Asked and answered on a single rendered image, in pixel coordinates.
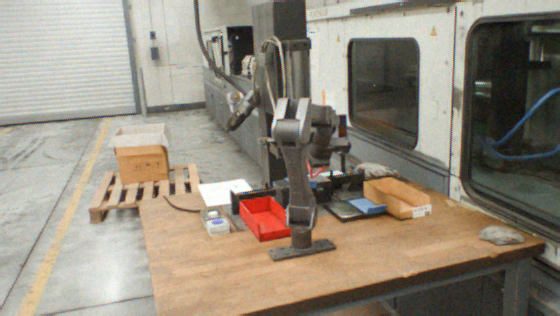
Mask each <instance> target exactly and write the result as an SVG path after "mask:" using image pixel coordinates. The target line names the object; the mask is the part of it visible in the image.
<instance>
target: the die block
mask: <svg viewBox="0 0 560 316"><path fill-rule="evenodd" d="M319 186H321V187H322V189H323V191H322V193H319V192H316V191H314V190H313V189H312V188H311V191H312V192H313V194H314V197H315V202H316V204H323V203H328V202H331V184H321V185H319ZM273 187H275V188H276V197H274V200H275V201H276V203H277V204H280V205H281V206H282V207H283V209H284V210H286V209H287V206H288V205H289V190H288V191H280V190H279V189H278V188H277V187H276V185H274V184H273Z"/></svg>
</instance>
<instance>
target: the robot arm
mask: <svg viewBox="0 0 560 316"><path fill-rule="evenodd" d="M285 111H286V117H287V119H289V120H284V114H285ZM339 124H340V117H339V116H338V115H337V114H336V111H335V109H333V107H332V106H328V105H321V104H315V103H312V99H310V98H301V99H300V100H291V99H290V98H279V100H278V102H277V106H276V113H275V116H274V120H273V123H272V127H271V135H272V139H273V140H274V141H275V142H277V147H281V152H283V157H284V159H285V163H286V167H287V172H288V178H289V205H288V206H287V209H286V214H285V216H286V217H287V219H286V227H287V228H290V233H291V244H290V245H287V246H283V247H278V248H274V249H268V255H270V258H271V259H272V260H273V262H280V261H284V260H289V259H293V258H297V257H302V256H305V255H314V254H318V253H322V252H327V251H330V250H335V249H336V245H335V243H334V242H332V241H331V240H329V239H328V238H322V239H318V240H314V241H312V230H313V229H314V228H315V226H316V220H317V214H318V210H317V207H316V202H315V197H314V194H313V192H312V191H311V188H310V185H309V175H310V178H315V177H316V176H317V175H318V174H319V173H320V172H322V171H323V170H325V169H326V168H328V166H329V165H330V163H331V162H330V160H329V159H331V156H332V153H333V152H335V153H338V154H339V155H340V156H341V157H343V156H344V155H345V154H347V153H348V152H349V151H350V148H351V146H352V145H351V143H350V141H349V140H348V137H344V138H332V135H333V134H334V133H335V130H336V129H337V127H338V126H339ZM311 127H316V129H315V135H314V138H313V141H312V144H307V143H308V142H309V137H310V128H311ZM314 168H319V169H318V170H317V172H315V174H314V175H313V170H314ZM308 172H309V175H308Z"/></svg>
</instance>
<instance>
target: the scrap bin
mask: <svg viewBox="0 0 560 316"><path fill-rule="evenodd" d="M239 211H240V217H241V218H242V219H243V221H244V223H245V224H246V225H247V226H248V228H249V229H250V230H251V232H252V233H253V235H254V236H256V238H257V240H258V242H268V241H273V240H277V239H282V238H286V237H290V236H291V233H290V228H287V227H286V219H287V217H286V216H285V214H286V210H284V209H283V207H282V206H281V205H280V204H277V203H276V201H275V200H274V199H273V198H272V197H259V198H253V199H248V200H243V201H239Z"/></svg>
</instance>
